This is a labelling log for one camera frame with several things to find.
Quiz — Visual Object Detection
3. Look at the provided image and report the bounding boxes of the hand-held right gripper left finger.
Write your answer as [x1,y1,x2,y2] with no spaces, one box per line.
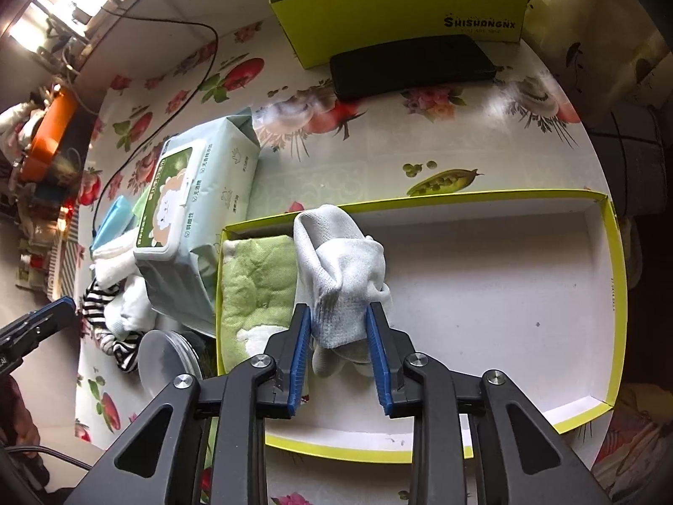
[63,302,316,505]

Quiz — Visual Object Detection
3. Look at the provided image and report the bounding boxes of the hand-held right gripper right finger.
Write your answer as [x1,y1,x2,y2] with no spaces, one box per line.
[364,301,613,505]

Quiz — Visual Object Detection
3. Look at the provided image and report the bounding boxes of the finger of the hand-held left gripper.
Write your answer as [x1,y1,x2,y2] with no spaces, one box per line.
[0,296,78,359]

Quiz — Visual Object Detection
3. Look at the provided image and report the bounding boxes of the grey-white sock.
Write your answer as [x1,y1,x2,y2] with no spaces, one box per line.
[293,204,394,377]

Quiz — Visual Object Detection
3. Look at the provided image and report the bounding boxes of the blue face mask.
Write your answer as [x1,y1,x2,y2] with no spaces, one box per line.
[90,196,136,253]

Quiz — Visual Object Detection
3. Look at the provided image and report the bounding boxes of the clear round plastic lid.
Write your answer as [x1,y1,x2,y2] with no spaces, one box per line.
[138,329,203,401]

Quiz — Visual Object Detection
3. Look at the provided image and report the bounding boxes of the shallow yellow-green box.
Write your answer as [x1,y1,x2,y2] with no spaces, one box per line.
[215,189,629,465]

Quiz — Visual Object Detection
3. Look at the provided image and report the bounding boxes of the person's left forearm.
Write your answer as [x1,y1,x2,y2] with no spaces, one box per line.
[0,376,50,490]

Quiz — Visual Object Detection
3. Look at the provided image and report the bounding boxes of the yellow striped cloth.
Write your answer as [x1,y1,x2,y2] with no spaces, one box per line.
[50,205,85,295]

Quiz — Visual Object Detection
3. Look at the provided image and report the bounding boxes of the rolled white towel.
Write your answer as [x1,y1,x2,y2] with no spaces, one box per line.
[92,231,140,287]

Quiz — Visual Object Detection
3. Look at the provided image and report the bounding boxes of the green towel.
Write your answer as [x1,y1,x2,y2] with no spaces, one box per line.
[220,236,300,372]

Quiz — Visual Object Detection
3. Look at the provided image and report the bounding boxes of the pile of household clutter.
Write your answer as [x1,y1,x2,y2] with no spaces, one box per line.
[0,168,74,290]

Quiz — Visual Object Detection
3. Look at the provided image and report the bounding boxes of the wet wipes pack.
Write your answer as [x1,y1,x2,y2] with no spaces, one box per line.
[133,106,262,336]

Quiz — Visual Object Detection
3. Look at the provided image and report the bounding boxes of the orange plastic basin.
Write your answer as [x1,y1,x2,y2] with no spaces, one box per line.
[29,87,79,169]

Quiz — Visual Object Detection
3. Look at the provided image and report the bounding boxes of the floral plastic tablecloth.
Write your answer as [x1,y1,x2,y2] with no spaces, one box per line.
[74,26,613,505]

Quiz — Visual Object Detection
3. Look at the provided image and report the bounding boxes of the white plastic bag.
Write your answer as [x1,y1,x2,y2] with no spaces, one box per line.
[0,102,40,153]

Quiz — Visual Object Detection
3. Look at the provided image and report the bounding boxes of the floral blanket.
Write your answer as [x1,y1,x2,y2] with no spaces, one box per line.
[594,379,673,505]

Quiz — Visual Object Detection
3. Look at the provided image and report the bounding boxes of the flat black device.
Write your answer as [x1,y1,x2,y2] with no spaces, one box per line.
[329,34,498,102]

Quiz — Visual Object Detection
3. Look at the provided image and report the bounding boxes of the dark checked cloth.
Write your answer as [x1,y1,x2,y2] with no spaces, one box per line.
[583,108,673,219]

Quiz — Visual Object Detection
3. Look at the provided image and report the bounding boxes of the yellow-green shoe box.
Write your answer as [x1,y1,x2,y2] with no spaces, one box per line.
[268,0,532,70]

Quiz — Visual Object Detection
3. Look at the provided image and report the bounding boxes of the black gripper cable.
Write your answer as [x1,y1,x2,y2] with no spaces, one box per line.
[0,444,93,471]

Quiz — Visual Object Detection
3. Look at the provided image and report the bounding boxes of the thin black cable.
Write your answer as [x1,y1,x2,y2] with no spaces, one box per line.
[66,8,220,240]

